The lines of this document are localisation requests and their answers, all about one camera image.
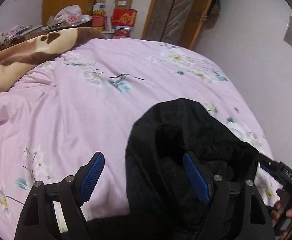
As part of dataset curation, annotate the brown cardboard box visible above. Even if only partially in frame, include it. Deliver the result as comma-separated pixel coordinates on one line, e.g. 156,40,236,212
115,0,133,10

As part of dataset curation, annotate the brown beige fleece blanket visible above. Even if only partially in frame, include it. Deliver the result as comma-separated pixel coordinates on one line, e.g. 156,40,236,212
0,27,105,93

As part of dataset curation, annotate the red gift box gold character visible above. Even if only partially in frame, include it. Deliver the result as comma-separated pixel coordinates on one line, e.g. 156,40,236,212
112,9,137,27

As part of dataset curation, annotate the pink floral quilt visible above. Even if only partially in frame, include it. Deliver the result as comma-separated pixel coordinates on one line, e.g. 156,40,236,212
0,38,272,239

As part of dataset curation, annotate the person's right hand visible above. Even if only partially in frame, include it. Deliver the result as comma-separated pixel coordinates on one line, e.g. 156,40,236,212
270,189,292,240

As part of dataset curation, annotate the white plastic bag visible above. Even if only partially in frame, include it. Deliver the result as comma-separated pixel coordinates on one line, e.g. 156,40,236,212
47,5,83,27

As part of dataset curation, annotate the red plastic basin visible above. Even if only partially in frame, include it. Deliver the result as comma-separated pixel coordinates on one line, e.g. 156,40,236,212
92,15,106,27

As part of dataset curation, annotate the wooden framed mattress leaning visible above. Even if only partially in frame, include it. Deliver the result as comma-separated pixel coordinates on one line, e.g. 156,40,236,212
142,0,219,50

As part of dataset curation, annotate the black puffer jacket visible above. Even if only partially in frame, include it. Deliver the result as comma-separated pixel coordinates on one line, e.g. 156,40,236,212
89,99,258,239

